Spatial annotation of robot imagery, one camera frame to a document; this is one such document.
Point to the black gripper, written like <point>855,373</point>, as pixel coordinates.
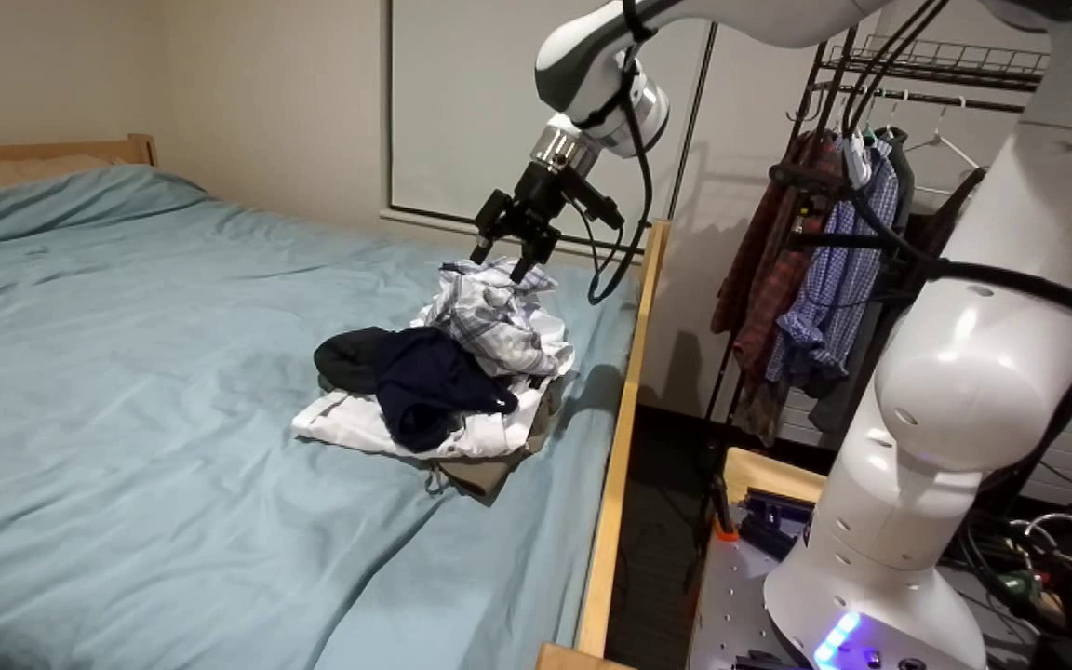
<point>535,201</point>

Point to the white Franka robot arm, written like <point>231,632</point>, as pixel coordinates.
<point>968,410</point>

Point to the white crumpled shirt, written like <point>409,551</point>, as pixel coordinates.
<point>492,431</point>

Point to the red plaid hanging shirt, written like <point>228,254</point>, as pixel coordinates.
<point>772,273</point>

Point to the blue hanging shirt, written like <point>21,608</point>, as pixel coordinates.
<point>840,273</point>

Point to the white clothes hanger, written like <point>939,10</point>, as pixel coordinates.
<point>947,151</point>

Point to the black metal clothes rack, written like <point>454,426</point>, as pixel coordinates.
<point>930,57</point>

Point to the dark navy garment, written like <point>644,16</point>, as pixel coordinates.
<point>424,386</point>

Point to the beige garment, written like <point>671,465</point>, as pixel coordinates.
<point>485,477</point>

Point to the wooden bed footboard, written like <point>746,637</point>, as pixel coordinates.
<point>614,497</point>

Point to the wooden tool box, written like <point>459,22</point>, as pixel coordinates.
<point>772,471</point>

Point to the blue box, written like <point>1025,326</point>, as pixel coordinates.
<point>774,522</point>

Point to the wooden bed headboard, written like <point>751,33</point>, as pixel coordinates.
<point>38,158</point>

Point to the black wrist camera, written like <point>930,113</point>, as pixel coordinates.
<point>598,204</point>

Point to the grey perforated base plate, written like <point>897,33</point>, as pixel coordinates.
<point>736,608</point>

